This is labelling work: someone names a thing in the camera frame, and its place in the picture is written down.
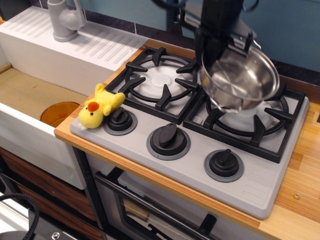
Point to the oven door with handle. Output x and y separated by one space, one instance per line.
111 181

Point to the yellow stuffed duck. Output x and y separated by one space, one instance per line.
102 105

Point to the black left burner grate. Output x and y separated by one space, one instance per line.
159 83

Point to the orange plastic plate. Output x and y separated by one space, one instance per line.
57 113

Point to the black middle stove knob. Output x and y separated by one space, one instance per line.
168 142

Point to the black left stove knob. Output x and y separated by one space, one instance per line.
120 122

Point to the black burner grate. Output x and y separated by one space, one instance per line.
263 131
159 83

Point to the stainless steel pan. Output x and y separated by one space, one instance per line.
240 79

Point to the grey toy faucet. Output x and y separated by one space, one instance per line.
65 22

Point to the black right burner grate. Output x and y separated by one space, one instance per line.
263 131

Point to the white toy sink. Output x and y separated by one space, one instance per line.
37 72

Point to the grey toy stove top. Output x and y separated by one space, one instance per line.
254 193

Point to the black right stove knob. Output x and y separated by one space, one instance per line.
224 166

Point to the wooden drawer cabinet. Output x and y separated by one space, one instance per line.
63 204

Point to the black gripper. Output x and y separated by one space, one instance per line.
217 24

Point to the black stove knob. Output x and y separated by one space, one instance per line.
120 122
168 142
224 166

